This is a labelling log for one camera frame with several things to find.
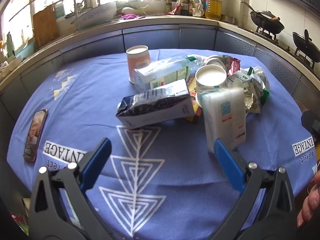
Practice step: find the white carton with blue label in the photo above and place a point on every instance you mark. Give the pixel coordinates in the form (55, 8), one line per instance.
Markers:
(222, 120)

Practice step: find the gas stove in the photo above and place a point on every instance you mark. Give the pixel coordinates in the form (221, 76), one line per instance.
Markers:
(285, 43)

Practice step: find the white tissue paper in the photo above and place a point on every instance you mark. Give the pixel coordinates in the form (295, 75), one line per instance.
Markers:
(261, 75)

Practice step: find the white patterned basin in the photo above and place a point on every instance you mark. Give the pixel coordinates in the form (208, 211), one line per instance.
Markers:
(95, 15)

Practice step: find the pink foil wrapper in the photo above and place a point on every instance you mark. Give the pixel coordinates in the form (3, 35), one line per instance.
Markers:
(233, 65)

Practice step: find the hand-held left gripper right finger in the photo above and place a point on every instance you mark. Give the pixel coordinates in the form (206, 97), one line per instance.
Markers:
(228, 165)

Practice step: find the pink paper cup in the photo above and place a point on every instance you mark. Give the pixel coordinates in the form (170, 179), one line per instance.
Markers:
(137, 60)

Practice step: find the white green carton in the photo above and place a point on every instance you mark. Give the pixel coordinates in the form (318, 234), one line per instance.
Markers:
(160, 76)

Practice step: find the steel bowl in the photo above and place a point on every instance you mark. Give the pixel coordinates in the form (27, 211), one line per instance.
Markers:
(228, 19)

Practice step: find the crumpled silver wrapper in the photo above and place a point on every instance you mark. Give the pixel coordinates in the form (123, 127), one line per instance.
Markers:
(252, 97)

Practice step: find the blue printed tablecloth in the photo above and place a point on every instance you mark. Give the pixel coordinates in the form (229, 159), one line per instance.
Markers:
(75, 100)

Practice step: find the white packet with green label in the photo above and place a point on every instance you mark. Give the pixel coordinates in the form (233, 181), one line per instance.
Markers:
(240, 78)

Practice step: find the person's right hand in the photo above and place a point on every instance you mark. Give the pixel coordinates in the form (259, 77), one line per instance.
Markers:
(311, 202)

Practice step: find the yellow cooking oil bottle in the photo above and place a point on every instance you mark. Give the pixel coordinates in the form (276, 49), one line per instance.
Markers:
(213, 6)

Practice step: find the dark sauce bottle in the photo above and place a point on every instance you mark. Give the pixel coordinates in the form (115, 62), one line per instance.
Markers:
(168, 3)

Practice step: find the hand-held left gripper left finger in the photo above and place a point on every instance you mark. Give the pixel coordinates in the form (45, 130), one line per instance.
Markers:
(96, 160)

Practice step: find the purple vegetable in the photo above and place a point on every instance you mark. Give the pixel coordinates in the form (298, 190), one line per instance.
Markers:
(130, 16)

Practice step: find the clear plastic bottle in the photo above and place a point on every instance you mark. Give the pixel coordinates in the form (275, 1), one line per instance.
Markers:
(197, 61)

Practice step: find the dark blue carton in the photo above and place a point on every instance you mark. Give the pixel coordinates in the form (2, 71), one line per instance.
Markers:
(155, 105)

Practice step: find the wooden cutting board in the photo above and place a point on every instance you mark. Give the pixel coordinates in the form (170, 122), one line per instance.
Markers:
(46, 27)

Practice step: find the yellow red box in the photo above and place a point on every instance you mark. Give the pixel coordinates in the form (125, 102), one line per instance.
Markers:
(196, 112)

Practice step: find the smartphone with photo case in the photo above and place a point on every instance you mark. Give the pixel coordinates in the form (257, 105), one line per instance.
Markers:
(35, 135)

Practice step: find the white radish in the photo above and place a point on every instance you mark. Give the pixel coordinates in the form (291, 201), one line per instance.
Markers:
(130, 10)

